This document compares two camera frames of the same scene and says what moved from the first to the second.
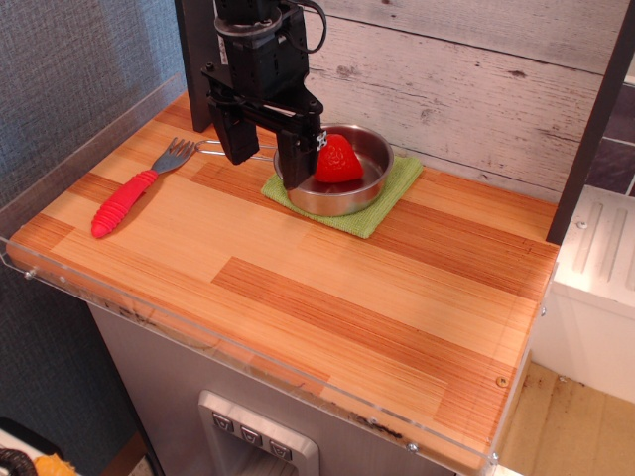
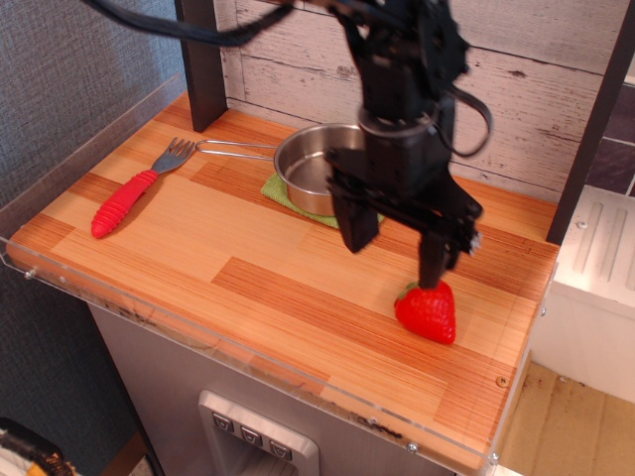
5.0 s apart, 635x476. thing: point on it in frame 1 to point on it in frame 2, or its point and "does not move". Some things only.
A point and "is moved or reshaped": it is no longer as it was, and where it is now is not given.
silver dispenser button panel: x=246 y=442 does not move
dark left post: x=196 y=28 does not move
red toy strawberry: x=337 y=162 is moved or reshaped
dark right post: x=613 y=77 does not move
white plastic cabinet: x=585 y=329 does not move
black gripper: x=265 y=72 to x=406 y=172
